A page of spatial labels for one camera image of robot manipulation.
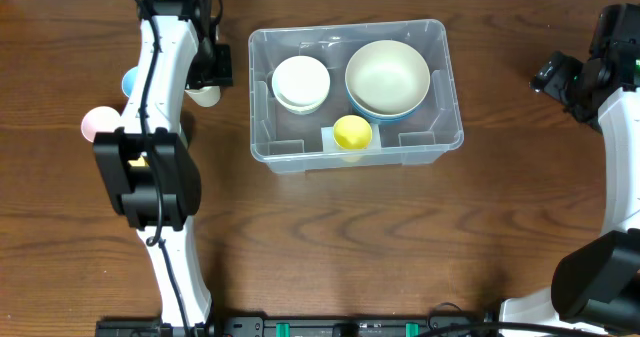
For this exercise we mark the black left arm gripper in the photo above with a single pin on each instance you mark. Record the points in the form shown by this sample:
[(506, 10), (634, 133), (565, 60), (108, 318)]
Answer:
[(225, 75)]

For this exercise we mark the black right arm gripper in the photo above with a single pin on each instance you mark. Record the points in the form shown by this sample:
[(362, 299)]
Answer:
[(560, 86)]

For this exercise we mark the cream plastic cup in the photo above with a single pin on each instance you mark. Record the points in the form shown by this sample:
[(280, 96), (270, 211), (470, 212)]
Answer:
[(206, 96)]

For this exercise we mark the blue plastic cup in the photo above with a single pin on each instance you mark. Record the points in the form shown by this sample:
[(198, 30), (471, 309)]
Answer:
[(128, 81)]

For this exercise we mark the grey small bowl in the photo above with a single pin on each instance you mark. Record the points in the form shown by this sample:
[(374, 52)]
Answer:
[(304, 110)]

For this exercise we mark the white small bowl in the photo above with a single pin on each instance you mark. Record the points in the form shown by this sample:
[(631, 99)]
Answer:
[(301, 81)]

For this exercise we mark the pink plastic cup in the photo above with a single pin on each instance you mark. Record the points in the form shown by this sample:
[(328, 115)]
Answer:
[(99, 119)]

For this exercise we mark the dark blue bowl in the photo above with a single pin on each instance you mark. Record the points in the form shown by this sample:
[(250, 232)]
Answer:
[(379, 118)]

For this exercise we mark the yellow plastic cup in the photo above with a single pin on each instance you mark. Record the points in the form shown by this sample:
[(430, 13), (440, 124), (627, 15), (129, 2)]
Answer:
[(139, 162), (352, 132)]

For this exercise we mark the beige bowl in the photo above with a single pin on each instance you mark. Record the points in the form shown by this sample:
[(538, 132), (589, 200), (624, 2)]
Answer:
[(387, 77)]

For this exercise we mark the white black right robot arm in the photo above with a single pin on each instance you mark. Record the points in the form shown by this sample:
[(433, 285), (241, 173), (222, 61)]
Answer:
[(595, 289)]

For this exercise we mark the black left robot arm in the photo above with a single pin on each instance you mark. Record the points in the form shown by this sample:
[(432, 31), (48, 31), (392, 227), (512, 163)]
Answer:
[(160, 201)]

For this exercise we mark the yellow plastic cup front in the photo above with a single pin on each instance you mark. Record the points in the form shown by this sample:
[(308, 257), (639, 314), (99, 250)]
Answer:
[(139, 162)]

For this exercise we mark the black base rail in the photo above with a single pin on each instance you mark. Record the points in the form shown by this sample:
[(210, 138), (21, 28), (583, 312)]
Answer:
[(255, 326)]

